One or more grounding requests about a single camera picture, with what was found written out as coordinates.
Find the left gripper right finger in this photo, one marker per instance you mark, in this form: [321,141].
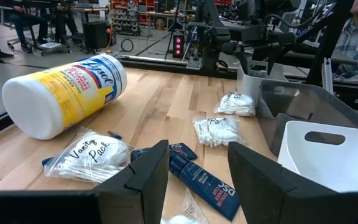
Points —
[266,193]

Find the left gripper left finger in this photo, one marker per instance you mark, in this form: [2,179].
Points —
[141,186]

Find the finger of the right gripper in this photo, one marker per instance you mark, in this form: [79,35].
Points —
[242,60]
[273,60]

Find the clear vanity pack bag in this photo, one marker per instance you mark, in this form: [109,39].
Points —
[89,155]
[217,130]
[188,211]
[236,104]

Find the long navy shave butter tube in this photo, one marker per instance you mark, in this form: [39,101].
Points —
[204,186]

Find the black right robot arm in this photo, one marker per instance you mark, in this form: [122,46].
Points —
[211,34]

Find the light grey plastic bin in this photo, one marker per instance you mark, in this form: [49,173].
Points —
[250,84]

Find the smoked transparent plastic bin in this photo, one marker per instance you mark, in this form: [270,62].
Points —
[306,102]

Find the short navy shave tube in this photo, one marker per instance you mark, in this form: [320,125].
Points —
[182,151]

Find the computer with red lights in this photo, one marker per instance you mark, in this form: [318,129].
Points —
[178,46]

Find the white plastic bin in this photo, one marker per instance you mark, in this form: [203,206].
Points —
[328,161]

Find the yellow Lysol wipes canister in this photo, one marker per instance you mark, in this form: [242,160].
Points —
[61,93]

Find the shelf rack with bins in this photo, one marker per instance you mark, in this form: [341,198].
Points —
[124,15]

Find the black computer tower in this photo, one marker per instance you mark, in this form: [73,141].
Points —
[96,34]

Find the silver aluminium post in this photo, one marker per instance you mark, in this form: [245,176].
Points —
[327,74]

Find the black metal table frame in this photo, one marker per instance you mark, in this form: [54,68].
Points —
[172,67]

